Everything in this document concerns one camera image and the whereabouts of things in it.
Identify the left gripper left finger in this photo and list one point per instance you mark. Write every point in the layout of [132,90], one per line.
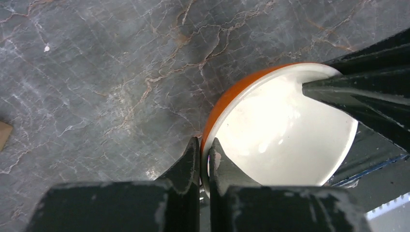
[169,203]

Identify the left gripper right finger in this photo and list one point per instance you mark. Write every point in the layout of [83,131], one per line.
[239,204]

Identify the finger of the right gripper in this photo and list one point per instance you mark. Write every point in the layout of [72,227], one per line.
[388,53]
[380,100]

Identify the orange bowl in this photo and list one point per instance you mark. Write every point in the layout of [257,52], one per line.
[275,134]

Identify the tan wooden block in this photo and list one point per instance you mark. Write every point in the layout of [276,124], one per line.
[5,131]

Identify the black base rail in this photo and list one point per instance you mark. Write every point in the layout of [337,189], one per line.
[374,171]

